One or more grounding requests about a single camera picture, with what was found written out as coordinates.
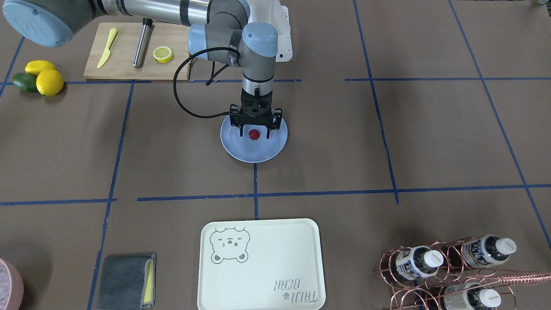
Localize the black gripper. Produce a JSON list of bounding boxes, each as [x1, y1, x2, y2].
[[229, 89, 283, 139]]

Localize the red strawberry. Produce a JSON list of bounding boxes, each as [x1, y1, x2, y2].
[[248, 129, 260, 141]]

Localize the blue plate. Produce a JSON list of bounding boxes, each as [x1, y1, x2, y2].
[[220, 116, 288, 163]]

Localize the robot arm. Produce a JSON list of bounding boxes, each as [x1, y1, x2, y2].
[[2, 0, 283, 139]]

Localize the lemon half slice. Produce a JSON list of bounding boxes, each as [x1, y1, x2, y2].
[[153, 46, 174, 63]]

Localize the cream bear tray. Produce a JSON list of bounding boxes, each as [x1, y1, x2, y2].
[[197, 218, 326, 310]]

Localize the metal cylinder tool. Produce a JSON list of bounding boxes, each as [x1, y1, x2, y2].
[[132, 18, 153, 68]]

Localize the wooden cutting board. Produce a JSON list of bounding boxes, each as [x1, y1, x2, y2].
[[83, 22, 189, 81]]

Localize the yellow plastic knife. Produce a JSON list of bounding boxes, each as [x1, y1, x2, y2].
[[96, 28, 118, 69]]

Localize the grey cloth with sponge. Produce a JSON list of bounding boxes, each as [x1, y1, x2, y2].
[[96, 253, 157, 310]]

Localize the yellow lemon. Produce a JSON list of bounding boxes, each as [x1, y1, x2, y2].
[[25, 59, 56, 77], [36, 68, 65, 97]]

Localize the dark drink bottle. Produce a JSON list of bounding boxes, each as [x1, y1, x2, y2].
[[461, 234, 517, 268], [392, 246, 445, 281], [441, 282, 501, 310]]

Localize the green avocado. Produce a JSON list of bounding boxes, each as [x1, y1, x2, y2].
[[12, 72, 38, 93]]

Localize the pink bowl with ice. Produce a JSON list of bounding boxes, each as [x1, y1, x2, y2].
[[0, 259, 24, 310]]

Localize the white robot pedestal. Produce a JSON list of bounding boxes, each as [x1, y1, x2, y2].
[[248, 0, 293, 62]]

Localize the copper wire bottle rack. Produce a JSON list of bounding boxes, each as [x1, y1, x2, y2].
[[373, 237, 550, 310]]

